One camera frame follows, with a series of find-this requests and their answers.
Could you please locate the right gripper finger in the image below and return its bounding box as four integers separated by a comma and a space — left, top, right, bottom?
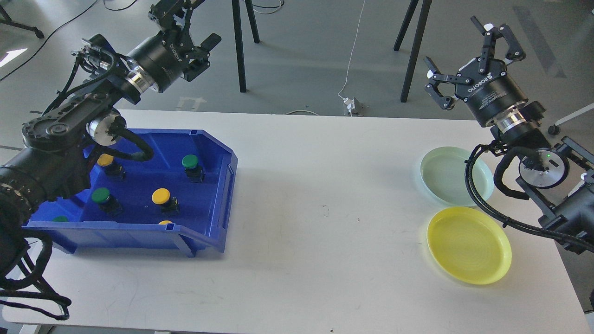
470, 16, 527, 76
423, 56, 474, 111

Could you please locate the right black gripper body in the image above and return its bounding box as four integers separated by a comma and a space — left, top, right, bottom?
456, 58, 528, 128

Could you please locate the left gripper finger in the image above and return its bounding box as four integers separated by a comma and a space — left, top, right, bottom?
147, 0, 204, 32
187, 32, 221, 82

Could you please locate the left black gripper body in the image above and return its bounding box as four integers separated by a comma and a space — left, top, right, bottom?
126, 30, 197, 93

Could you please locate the yellow button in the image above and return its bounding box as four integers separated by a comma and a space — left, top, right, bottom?
151, 188, 180, 214
96, 154, 127, 180

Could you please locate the green button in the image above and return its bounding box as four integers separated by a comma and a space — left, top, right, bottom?
181, 154, 206, 183
91, 187, 124, 217

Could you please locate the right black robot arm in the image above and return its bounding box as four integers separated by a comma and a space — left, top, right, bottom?
425, 17, 594, 254

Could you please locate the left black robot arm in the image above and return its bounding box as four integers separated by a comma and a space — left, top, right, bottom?
0, 0, 221, 321

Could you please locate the light green plate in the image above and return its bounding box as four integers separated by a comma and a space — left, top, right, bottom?
419, 146, 476, 207

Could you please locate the yellow plate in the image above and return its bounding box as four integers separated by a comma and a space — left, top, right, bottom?
426, 206, 513, 285

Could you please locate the green button bin corner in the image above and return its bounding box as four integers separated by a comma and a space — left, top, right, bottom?
52, 215, 70, 222

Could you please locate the black tripod left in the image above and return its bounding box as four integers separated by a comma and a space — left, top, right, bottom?
231, 0, 260, 93

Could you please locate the black tripod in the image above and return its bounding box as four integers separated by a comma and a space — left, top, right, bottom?
231, 0, 260, 93
393, 0, 433, 103

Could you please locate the black tripod right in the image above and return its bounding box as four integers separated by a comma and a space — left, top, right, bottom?
393, 0, 433, 103

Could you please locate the white power adapter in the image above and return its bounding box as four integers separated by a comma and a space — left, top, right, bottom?
343, 97, 366, 117

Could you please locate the blue plastic bin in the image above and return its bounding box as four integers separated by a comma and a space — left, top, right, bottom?
24, 129, 238, 257

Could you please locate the black stand base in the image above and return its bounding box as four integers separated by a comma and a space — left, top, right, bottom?
0, 5, 45, 39

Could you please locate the white cable on floor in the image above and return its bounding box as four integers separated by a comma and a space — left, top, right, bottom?
284, 0, 366, 116

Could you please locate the black floor cable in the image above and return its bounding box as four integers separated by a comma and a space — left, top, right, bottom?
0, 0, 138, 82

